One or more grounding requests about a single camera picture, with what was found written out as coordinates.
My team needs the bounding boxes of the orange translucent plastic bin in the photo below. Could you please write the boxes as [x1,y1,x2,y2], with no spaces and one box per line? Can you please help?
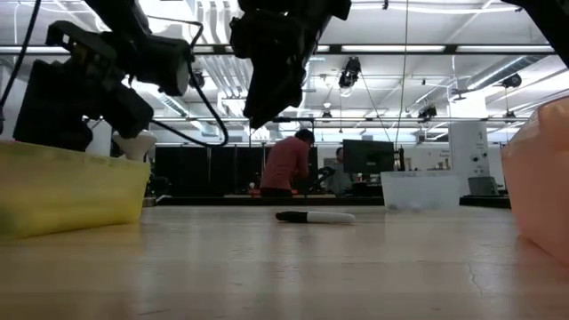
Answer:
[501,95,569,268]

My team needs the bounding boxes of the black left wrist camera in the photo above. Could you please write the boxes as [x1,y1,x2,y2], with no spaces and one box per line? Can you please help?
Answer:
[131,34,193,98]

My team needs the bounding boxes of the clear plastic bin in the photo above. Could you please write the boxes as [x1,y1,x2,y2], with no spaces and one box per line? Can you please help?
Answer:
[380,171,464,212]

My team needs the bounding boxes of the white bulb table lamp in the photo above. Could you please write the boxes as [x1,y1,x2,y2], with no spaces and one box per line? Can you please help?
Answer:
[110,128,158,163]

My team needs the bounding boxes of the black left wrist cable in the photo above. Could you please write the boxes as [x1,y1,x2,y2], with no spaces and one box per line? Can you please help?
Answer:
[146,15,230,148]

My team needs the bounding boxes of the white pillar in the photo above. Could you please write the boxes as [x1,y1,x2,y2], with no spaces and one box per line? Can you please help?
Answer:
[447,120,491,196]

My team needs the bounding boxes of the yellow translucent plastic bin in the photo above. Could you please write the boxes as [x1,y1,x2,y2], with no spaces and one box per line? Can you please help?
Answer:
[0,140,152,241]

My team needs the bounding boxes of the black cap thin marker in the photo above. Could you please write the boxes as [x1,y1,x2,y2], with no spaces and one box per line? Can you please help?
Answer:
[274,210,357,225]

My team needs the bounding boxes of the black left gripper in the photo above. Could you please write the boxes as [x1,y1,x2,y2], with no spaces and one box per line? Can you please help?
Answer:
[12,19,156,153]

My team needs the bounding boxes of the black aluminium table frame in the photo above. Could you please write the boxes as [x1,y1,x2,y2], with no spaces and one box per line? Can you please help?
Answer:
[153,194,512,210]

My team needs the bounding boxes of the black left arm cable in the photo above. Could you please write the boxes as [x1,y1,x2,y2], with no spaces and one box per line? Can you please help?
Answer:
[0,0,44,110]

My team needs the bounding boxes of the black monitor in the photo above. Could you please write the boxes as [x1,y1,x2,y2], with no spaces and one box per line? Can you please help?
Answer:
[341,139,397,176]

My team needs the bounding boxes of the person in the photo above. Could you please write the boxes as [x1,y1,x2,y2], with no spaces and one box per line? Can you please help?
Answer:
[325,146,355,197]
[259,127,317,199]

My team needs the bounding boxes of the black partition curtain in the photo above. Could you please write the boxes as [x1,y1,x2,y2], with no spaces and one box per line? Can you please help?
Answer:
[154,144,319,197]

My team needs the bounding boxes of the black overhead frame beam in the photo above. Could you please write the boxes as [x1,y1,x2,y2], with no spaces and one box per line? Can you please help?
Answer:
[0,43,557,56]

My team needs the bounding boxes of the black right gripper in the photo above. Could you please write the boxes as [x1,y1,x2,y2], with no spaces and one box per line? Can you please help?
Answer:
[228,9,333,131]

